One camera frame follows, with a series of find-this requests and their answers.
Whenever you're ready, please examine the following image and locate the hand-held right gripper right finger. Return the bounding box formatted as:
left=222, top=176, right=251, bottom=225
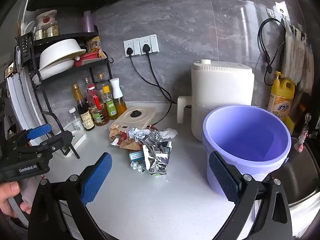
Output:
left=208, top=151, right=293, bottom=240

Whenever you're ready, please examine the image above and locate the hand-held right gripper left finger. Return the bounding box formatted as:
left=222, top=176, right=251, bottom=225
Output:
left=27, top=152, right=113, bottom=240

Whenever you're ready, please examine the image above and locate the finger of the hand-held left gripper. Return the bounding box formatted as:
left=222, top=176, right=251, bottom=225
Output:
left=17, top=131, right=73, bottom=157
left=10, top=124, right=52, bottom=146

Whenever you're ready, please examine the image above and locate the white pill blister pack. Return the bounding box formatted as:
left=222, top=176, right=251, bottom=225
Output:
left=130, top=161, right=145, bottom=172

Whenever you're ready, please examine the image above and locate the blue medicine box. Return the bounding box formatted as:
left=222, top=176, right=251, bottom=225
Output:
left=129, top=151, right=145, bottom=161

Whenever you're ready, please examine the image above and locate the brown paper bag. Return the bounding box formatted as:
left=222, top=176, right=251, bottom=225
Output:
left=117, top=139, right=144, bottom=153

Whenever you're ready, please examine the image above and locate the purple plastic bucket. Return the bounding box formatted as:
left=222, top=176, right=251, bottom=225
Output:
left=202, top=105, right=292, bottom=197

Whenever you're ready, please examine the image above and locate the red white wrapper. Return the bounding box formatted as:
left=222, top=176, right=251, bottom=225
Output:
left=111, top=130, right=129, bottom=145

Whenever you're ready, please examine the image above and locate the brown paper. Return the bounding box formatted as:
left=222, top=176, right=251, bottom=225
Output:
left=109, top=123, right=123, bottom=140

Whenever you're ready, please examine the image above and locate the white printed paper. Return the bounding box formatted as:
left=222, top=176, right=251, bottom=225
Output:
left=126, top=127, right=145, bottom=143

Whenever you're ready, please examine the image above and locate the silver foil bag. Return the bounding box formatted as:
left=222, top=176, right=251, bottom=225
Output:
left=142, top=141, right=173, bottom=178

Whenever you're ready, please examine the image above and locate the white tissue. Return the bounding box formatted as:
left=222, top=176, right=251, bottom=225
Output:
left=160, top=128, right=178, bottom=139

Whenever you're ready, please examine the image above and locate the foil ball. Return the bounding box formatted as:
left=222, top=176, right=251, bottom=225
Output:
left=144, top=130, right=163, bottom=144

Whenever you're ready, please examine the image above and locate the person's left hand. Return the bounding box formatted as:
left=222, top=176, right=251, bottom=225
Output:
left=0, top=181, right=32, bottom=218

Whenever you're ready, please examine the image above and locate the small white cap bottle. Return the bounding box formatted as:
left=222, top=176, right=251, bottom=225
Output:
left=68, top=107, right=85, bottom=131

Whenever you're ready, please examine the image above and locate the dark soy sauce bottle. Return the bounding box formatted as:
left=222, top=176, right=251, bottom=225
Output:
left=72, top=84, right=95, bottom=132

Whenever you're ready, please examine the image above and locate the red label oil bottle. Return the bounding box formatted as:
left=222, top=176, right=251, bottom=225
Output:
left=86, top=85, right=110, bottom=127

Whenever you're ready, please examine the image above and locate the white plate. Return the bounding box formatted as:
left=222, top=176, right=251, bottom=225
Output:
left=38, top=59, right=75, bottom=79
left=32, top=70, right=50, bottom=85

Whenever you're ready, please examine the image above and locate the green label yellow cap bottle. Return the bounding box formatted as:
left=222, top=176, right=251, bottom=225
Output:
left=101, top=85, right=118, bottom=120

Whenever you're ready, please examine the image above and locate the cream kettle base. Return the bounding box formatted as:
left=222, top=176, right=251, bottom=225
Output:
left=110, top=106, right=157, bottom=132

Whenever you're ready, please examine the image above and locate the steel sink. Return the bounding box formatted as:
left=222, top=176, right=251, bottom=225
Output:
left=270, top=136, right=320, bottom=205

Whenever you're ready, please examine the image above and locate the white top oil sprayer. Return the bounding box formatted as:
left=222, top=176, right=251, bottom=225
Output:
left=109, top=78, right=127, bottom=115

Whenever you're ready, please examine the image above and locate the large white bowl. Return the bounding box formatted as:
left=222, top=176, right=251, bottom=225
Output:
left=39, top=39, right=87, bottom=71

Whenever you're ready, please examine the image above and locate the red plastic container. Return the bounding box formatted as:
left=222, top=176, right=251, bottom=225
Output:
left=74, top=52, right=105, bottom=67

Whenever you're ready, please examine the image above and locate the white air fryer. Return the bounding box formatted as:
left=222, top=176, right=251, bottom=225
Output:
left=177, top=59, right=255, bottom=140

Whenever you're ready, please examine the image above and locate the clear pink tool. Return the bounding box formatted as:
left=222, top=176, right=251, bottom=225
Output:
left=295, top=112, right=313, bottom=153

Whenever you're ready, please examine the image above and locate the black kitchen rack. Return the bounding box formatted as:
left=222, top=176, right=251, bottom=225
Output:
left=15, top=25, right=114, bottom=159

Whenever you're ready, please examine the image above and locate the yellow detergent bottle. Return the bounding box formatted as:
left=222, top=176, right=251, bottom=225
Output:
left=267, top=71, right=295, bottom=135

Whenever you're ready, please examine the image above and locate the yellow snack packet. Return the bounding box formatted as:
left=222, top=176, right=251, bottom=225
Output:
left=86, top=36, right=107, bottom=59

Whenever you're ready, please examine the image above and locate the purple cup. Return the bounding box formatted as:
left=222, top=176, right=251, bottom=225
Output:
left=82, top=10, right=95, bottom=33

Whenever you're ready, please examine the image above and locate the black plug cable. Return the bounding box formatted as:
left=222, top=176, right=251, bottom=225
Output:
left=126, top=47, right=173, bottom=127
left=142, top=44, right=178, bottom=104

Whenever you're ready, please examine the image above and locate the hanging black cable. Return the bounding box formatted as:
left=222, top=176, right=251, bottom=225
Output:
left=257, top=19, right=287, bottom=85

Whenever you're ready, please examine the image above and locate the white wall socket panel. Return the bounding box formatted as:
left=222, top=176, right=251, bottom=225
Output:
left=139, top=34, right=159, bottom=55
left=124, top=38, right=140, bottom=57

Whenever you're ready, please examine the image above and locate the white wall hook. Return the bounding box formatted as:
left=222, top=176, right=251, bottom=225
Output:
left=275, top=1, right=290, bottom=18

